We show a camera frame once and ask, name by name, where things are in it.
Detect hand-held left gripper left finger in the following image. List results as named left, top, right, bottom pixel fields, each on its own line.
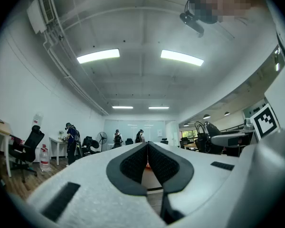
left=26, top=141, right=167, bottom=228

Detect white ceiling pipes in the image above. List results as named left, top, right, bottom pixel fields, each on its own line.
left=41, top=20, right=110, bottom=116

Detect black standing fan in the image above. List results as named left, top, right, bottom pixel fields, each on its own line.
left=96, top=132, right=108, bottom=152

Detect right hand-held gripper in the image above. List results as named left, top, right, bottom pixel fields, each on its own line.
left=210, top=103, right=281, bottom=149

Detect person's head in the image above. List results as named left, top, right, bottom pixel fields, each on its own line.
left=182, top=0, right=255, bottom=25

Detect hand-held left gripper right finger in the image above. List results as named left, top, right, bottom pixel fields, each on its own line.
left=147, top=141, right=249, bottom=226

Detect window with green view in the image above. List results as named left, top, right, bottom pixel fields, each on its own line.
left=181, top=130, right=198, bottom=143

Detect white desk wooden top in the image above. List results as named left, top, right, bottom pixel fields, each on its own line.
left=0, top=114, right=13, bottom=178

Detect black head-worn camera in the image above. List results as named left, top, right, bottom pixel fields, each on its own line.
left=179, top=0, right=205, bottom=38

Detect white air conditioner unit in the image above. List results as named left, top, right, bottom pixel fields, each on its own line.
left=26, top=0, right=57, bottom=35

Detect large clear water jug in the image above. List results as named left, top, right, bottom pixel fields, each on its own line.
left=39, top=143, right=50, bottom=172

